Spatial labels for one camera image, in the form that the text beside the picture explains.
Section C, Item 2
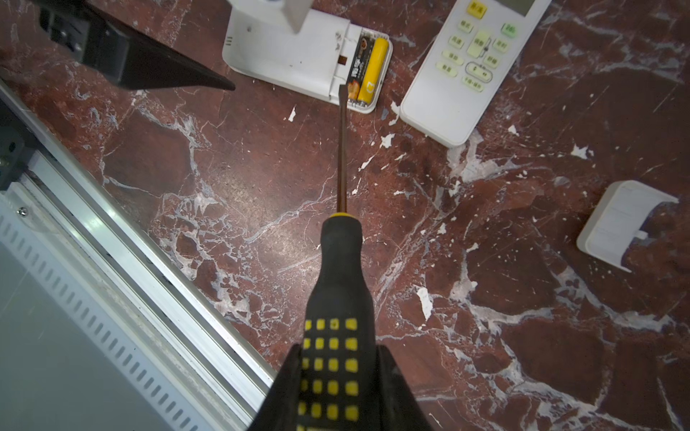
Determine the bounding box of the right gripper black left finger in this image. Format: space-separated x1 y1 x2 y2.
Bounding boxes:
247 344 302 431

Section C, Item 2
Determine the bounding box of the yellow AA battery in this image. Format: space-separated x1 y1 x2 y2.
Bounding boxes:
358 38 389 105

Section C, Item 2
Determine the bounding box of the black yellow screwdriver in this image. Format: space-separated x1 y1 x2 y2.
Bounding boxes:
298 84 380 430

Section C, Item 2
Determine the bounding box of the black orange AA battery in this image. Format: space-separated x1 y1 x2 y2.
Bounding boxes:
347 35 375 101

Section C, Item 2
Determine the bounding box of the white remote control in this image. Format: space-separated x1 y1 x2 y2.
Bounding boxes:
222 1 393 114
400 0 551 148

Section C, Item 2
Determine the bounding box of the aluminium mounting rail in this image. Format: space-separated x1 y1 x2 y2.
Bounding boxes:
1 86 272 430

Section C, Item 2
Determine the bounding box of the white battery cover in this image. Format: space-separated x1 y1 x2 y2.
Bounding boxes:
576 180 679 273

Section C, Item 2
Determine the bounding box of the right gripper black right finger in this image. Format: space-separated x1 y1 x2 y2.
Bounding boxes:
377 345 432 431

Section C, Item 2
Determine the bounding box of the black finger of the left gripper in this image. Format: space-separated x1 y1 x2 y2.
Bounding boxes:
36 1 235 91

